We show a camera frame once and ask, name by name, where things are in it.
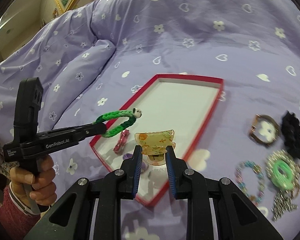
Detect pearl bracelet with silver charms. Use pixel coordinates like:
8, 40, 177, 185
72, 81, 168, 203
265, 150, 300, 222

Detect green braided bracelet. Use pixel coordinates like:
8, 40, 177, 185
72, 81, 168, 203
92, 107, 143, 138

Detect green hair bow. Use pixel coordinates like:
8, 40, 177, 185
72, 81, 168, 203
272, 160, 294, 190

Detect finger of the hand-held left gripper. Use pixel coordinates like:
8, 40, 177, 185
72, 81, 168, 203
36, 122, 107, 137
65, 129, 108, 146

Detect red shallow box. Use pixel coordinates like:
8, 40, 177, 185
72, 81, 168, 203
89, 74, 225, 207

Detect purple floral blanket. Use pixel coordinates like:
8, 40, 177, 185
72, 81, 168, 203
0, 0, 300, 240

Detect person's left forearm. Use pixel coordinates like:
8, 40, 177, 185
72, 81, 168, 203
0, 180, 40, 232

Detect yellow floral hair claw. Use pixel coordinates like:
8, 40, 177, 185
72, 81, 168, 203
134, 129, 177, 167

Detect person's left hand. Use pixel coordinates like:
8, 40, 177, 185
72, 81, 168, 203
9, 154, 57, 207

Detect pastel beaded bracelet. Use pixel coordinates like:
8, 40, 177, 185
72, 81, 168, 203
235, 160, 265, 207

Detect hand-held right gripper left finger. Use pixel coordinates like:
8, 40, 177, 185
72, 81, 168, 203
24, 145, 143, 240

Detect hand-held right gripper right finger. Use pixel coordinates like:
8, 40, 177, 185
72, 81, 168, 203
165, 145, 284, 240

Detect black scrunchie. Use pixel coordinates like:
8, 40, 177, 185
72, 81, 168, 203
280, 110, 300, 159

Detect brown bracelet watch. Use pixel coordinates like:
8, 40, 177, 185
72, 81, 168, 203
249, 114, 281, 145

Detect pink hair clip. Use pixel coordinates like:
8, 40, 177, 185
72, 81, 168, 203
113, 129, 131, 153

